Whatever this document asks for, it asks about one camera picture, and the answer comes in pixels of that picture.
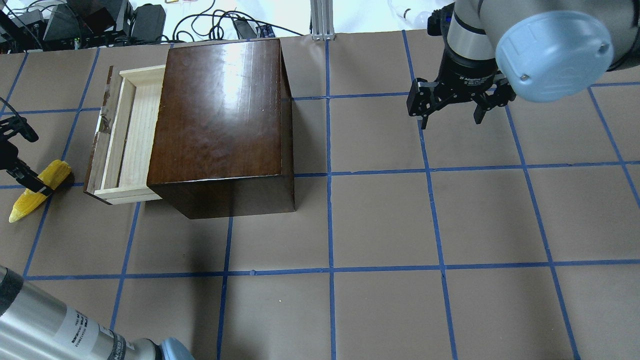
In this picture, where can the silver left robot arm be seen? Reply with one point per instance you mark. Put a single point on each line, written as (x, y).
(34, 324)

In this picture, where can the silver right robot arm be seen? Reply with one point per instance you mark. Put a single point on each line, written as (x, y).
(539, 50)

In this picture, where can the yellow corn cob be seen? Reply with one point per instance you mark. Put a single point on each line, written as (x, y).
(53, 175)

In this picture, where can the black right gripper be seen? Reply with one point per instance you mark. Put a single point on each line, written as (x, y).
(467, 74)

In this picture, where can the dark wooden drawer cabinet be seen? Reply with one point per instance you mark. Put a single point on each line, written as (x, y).
(223, 140)

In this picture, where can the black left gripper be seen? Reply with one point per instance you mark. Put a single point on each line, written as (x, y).
(20, 171)

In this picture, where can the aluminium frame post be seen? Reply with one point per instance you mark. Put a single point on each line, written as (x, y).
(322, 20)

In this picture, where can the light wood drawer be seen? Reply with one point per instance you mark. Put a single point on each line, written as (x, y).
(123, 139)

